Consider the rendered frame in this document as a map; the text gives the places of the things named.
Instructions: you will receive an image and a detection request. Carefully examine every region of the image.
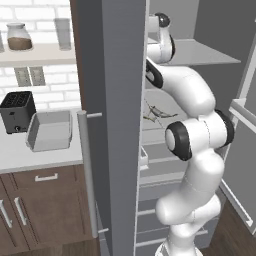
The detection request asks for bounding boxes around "grey fish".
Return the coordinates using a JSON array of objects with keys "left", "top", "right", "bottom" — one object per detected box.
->
[{"left": 142, "top": 104, "right": 180, "bottom": 122}]

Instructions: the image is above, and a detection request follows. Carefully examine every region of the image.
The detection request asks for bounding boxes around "grey tupperware container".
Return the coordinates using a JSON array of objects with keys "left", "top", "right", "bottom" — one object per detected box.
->
[{"left": 25, "top": 110, "right": 74, "bottom": 153}]

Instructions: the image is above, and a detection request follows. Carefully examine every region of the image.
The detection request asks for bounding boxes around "brown drawer front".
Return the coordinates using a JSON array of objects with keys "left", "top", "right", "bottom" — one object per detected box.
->
[{"left": 10, "top": 164, "right": 81, "bottom": 190}]

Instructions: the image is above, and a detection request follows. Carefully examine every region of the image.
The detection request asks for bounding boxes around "glass fridge shelf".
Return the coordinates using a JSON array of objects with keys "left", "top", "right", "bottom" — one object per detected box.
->
[{"left": 146, "top": 38, "right": 242, "bottom": 67}]

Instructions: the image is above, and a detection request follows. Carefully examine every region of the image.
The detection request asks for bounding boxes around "brown cupboard door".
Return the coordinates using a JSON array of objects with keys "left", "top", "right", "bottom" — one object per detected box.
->
[
  {"left": 7, "top": 187, "right": 94, "bottom": 249},
  {"left": 0, "top": 181, "right": 30, "bottom": 256}
]

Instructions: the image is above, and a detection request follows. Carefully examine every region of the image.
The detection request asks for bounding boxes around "black toaster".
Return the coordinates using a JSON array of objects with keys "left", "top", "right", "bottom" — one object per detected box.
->
[{"left": 0, "top": 91, "right": 37, "bottom": 135}]

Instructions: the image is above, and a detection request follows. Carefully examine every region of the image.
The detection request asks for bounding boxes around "grey glass cup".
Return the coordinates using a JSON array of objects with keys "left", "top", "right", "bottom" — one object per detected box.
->
[{"left": 53, "top": 17, "right": 73, "bottom": 51}]

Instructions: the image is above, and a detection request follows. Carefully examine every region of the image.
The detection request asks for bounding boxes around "grey fridge door with bins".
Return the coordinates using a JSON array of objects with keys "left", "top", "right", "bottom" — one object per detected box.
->
[{"left": 218, "top": 0, "right": 256, "bottom": 236}]

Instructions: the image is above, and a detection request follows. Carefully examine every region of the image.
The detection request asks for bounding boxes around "grey fridge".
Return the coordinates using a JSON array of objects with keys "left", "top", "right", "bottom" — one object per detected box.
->
[{"left": 134, "top": 0, "right": 256, "bottom": 256}]

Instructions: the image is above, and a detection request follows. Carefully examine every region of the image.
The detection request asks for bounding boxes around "glass jar with brown contents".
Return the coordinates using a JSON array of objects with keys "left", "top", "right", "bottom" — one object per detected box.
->
[{"left": 6, "top": 22, "right": 34, "bottom": 52}]

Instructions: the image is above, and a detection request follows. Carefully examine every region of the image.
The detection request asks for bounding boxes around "grey fridge door handle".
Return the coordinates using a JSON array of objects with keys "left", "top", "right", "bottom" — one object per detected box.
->
[{"left": 76, "top": 110, "right": 110, "bottom": 239}]

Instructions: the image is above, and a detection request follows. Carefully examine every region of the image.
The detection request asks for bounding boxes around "silver drawer handle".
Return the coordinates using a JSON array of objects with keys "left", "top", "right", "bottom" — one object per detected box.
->
[{"left": 34, "top": 172, "right": 59, "bottom": 183}]

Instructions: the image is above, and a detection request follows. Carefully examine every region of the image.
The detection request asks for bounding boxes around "grey wall outlet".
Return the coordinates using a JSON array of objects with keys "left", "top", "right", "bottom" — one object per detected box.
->
[
  {"left": 28, "top": 65, "right": 47, "bottom": 87},
  {"left": 13, "top": 66, "right": 32, "bottom": 88}
]

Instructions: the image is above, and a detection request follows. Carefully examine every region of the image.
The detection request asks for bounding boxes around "white wall shelf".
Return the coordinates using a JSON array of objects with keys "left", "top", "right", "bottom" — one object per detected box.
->
[{"left": 0, "top": 42, "right": 77, "bottom": 68}]

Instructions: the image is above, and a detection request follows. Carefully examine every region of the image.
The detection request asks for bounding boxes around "silver cupboard door handle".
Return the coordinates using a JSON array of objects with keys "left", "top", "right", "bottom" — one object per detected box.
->
[
  {"left": 13, "top": 196, "right": 28, "bottom": 227},
  {"left": 0, "top": 199, "right": 14, "bottom": 230}
]

